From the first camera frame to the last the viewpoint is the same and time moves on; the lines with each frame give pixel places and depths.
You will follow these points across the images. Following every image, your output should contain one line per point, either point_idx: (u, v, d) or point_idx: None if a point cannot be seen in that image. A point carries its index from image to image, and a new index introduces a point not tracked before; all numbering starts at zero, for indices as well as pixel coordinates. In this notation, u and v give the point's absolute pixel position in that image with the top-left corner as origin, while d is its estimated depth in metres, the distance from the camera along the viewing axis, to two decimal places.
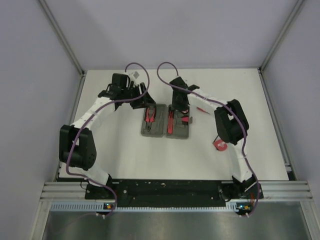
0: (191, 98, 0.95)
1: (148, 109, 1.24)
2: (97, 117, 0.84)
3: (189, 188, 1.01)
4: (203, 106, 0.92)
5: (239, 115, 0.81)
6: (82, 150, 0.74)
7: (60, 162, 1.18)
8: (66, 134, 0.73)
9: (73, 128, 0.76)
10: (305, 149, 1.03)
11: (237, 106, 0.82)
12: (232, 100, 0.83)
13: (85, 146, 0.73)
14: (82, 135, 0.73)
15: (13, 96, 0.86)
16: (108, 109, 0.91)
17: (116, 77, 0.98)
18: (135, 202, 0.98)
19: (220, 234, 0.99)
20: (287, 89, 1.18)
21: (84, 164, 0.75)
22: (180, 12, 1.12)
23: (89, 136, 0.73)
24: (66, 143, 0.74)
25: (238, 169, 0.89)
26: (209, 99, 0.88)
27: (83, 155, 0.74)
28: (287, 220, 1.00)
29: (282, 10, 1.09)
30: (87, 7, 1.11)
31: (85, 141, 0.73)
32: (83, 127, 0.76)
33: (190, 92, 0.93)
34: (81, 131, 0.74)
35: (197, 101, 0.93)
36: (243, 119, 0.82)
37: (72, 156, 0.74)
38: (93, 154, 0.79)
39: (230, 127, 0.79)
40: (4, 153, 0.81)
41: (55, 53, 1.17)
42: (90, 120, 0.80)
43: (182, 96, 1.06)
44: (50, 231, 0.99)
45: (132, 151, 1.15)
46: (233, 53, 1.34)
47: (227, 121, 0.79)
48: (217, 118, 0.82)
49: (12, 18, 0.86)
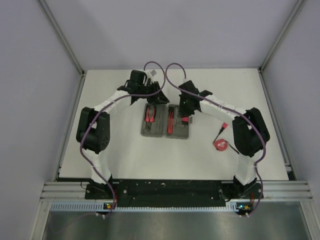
0: (205, 105, 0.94)
1: (148, 109, 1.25)
2: (115, 105, 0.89)
3: (189, 188, 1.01)
4: (217, 113, 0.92)
5: (260, 125, 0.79)
6: (97, 132, 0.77)
7: (60, 162, 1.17)
8: (86, 115, 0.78)
9: (93, 111, 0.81)
10: (305, 149, 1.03)
11: (257, 115, 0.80)
12: (251, 108, 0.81)
13: (101, 128, 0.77)
14: (100, 118, 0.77)
15: (13, 96, 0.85)
16: (125, 101, 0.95)
17: (134, 74, 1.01)
18: (135, 202, 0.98)
19: (220, 234, 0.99)
20: (287, 90, 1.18)
21: (97, 145, 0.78)
22: (180, 13, 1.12)
23: (107, 119, 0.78)
24: (84, 123, 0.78)
25: (243, 172, 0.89)
26: (224, 107, 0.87)
27: (98, 137, 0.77)
28: (286, 220, 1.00)
29: (282, 11, 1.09)
30: (87, 7, 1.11)
31: (102, 123, 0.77)
32: (102, 111, 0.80)
33: (204, 99, 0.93)
34: (100, 114, 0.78)
35: (211, 108, 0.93)
36: (263, 129, 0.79)
37: (87, 138, 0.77)
38: (106, 139, 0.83)
39: (249, 138, 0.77)
40: (4, 154, 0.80)
41: (55, 53, 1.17)
42: (108, 106, 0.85)
43: (192, 103, 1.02)
44: (50, 231, 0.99)
45: (132, 151, 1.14)
46: (233, 54, 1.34)
47: (247, 131, 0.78)
48: (235, 128, 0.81)
49: (12, 18, 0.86)
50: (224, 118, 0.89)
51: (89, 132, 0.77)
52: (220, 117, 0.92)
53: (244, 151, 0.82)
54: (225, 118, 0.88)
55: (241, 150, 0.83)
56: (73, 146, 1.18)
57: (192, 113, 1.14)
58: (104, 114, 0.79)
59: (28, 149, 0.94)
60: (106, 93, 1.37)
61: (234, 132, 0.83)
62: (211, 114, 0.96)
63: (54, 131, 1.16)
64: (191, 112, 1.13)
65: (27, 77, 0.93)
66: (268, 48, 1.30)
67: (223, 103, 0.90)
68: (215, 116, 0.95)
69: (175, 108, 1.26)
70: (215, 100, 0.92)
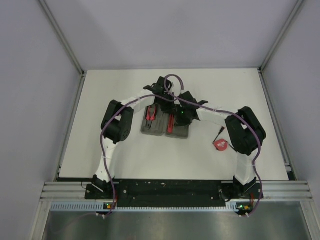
0: (201, 112, 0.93)
1: (149, 107, 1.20)
2: (139, 103, 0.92)
3: (189, 188, 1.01)
4: (213, 118, 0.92)
5: (254, 122, 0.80)
6: (120, 123, 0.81)
7: (60, 162, 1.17)
8: (113, 107, 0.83)
9: (120, 104, 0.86)
10: (305, 150, 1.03)
11: (250, 113, 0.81)
12: (243, 107, 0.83)
13: (125, 120, 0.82)
14: (125, 111, 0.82)
15: (13, 95, 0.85)
16: (148, 101, 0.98)
17: (161, 80, 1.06)
18: (135, 202, 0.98)
19: (220, 234, 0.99)
20: (287, 89, 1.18)
21: (118, 136, 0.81)
22: (180, 12, 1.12)
23: (130, 113, 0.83)
24: (110, 114, 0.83)
25: (243, 171, 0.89)
26: (218, 110, 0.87)
27: (120, 128, 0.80)
28: (287, 220, 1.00)
29: (282, 10, 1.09)
30: (87, 6, 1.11)
31: (126, 115, 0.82)
32: (127, 105, 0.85)
33: (200, 106, 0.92)
34: (125, 108, 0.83)
35: (207, 114, 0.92)
36: (257, 126, 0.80)
37: (108, 127, 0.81)
38: (127, 132, 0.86)
39: (245, 136, 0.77)
40: (3, 154, 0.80)
41: (55, 53, 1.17)
42: (133, 102, 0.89)
43: (191, 113, 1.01)
44: (50, 231, 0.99)
45: (132, 151, 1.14)
46: (233, 54, 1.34)
47: (241, 130, 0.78)
48: (230, 128, 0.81)
49: (12, 17, 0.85)
50: (222, 122, 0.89)
51: (111, 122, 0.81)
52: (218, 122, 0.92)
53: (241, 151, 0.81)
54: (222, 121, 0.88)
55: (238, 150, 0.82)
56: (72, 146, 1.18)
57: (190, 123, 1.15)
58: (129, 108, 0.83)
59: (28, 150, 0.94)
60: (106, 93, 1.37)
61: (228, 132, 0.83)
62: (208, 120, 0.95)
63: (54, 132, 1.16)
64: (188, 122, 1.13)
65: (27, 77, 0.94)
66: (268, 48, 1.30)
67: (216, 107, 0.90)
68: (212, 121, 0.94)
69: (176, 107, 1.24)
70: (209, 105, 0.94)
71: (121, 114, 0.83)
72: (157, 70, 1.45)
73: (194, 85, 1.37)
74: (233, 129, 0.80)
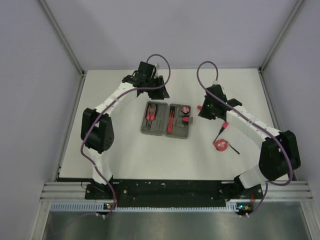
0: (232, 117, 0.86)
1: (149, 107, 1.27)
2: (118, 104, 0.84)
3: (188, 188, 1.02)
4: (244, 127, 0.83)
5: (293, 151, 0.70)
6: (99, 134, 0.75)
7: (61, 162, 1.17)
8: (88, 117, 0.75)
9: (95, 112, 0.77)
10: (305, 149, 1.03)
11: (292, 140, 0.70)
12: (286, 131, 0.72)
13: (103, 131, 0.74)
14: (102, 120, 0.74)
15: (13, 95, 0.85)
16: (130, 95, 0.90)
17: (143, 66, 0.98)
18: (135, 202, 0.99)
19: (220, 234, 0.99)
20: (287, 89, 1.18)
21: (100, 147, 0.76)
22: (180, 12, 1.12)
23: (108, 122, 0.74)
24: (87, 124, 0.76)
25: (251, 181, 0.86)
26: (254, 124, 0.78)
27: (100, 138, 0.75)
28: (287, 220, 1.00)
29: (282, 10, 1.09)
30: (87, 7, 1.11)
31: (103, 126, 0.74)
32: (103, 113, 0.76)
33: (232, 109, 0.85)
34: (101, 116, 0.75)
35: (238, 121, 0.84)
36: (295, 156, 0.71)
37: (89, 138, 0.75)
38: (111, 139, 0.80)
39: (279, 164, 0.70)
40: (4, 154, 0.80)
41: (55, 53, 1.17)
42: (111, 106, 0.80)
43: (219, 111, 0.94)
44: (50, 231, 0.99)
45: (132, 153, 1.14)
46: (233, 53, 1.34)
47: (277, 157, 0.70)
48: (264, 150, 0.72)
49: (12, 17, 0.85)
50: (252, 135, 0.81)
51: (91, 132, 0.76)
52: (247, 133, 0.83)
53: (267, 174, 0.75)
54: (254, 136, 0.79)
55: (264, 172, 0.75)
56: (73, 146, 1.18)
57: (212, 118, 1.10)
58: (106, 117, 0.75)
59: (27, 150, 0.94)
60: (106, 93, 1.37)
61: (261, 152, 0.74)
62: (235, 126, 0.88)
63: (55, 132, 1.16)
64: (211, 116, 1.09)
65: (27, 77, 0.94)
66: (268, 48, 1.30)
67: (254, 118, 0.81)
68: (239, 128, 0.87)
69: (176, 107, 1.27)
70: (245, 113, 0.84)
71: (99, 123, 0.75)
72: None
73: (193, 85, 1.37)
74: (268, 153, 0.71)
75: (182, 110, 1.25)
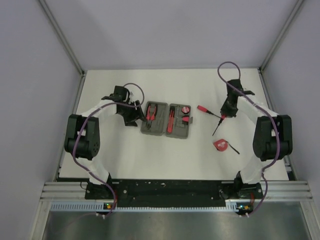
0: (241, 101, 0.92)
1: (149, 107, 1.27)
2: (102, 112, 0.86)
3: (188, 188, 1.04)
4: (250, 112, 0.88)
5: (285, 134, 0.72)
6: (87, 138, 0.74)
7: (61, 162, 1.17)
8: (74, 122, 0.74)
9: (81, 117, 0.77)
10: (305, 150, 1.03)
11: (287, 124, 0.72)
12: (284, 114, 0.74)
13: (92, 134, 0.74)
14: (89, 123, 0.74)
15: (13, 95, 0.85)
16: (110, 109, 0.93)
17: (118, 89, 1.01)
18: (135, 202, 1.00)
19: (220, 234, 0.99)
20: (287, 89, 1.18)
21: (89, 152, 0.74)
22: (180, 12, 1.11)
23: (96, 122, 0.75)
24: (73, 131, 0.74)
25: (248, 173, 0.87)
26: (257, 106, 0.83)
27: (89, 143, 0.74)
28: (287, 220, 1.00)
29: (282, 9, 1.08)
30: (86, 7, 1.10)
31: (91, 127, 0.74)
32: (91, 116, 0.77)
33: (242, 95, 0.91)
34: (88, 118, 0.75)
35: (246, 106, 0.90)
36: (287, 140, 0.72)
37: (78, 146, 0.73)
38: (97, 145, 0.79)
39: (267, 141, 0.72)
40: (4, 154, 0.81)
41: (55, 53, 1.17)
42: (96, 112, 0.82)
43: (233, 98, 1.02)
44: (51, 231, 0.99)
45: (132, 152, 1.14)
46: (233, 54, 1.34)
47: (267, 135, 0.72)
48: (257, 127, 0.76)
49: (11, 17, 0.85)
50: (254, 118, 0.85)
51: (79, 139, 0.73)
52: (252, 117, 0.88)
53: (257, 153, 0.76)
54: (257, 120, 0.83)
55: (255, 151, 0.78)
56: None
57: (231, 113, 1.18)
58: (93, 119, 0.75)
59: (27, 150, 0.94)
60: (106, 93, 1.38)
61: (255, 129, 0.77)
62: (244, 111, 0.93)
63: (55, 131, 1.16)
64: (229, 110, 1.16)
65: (27, 77, 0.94)
66: (268, 48, 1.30)
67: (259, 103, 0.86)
68: (248, 115, 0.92)
69: (176, 107, 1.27)
70: (254, 98, 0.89)
71: (86, 127, 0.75)
72: (156, 70, 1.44)
73: (193, 85, 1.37)
74: (260, 128, 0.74)
75: (182, 110, 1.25)
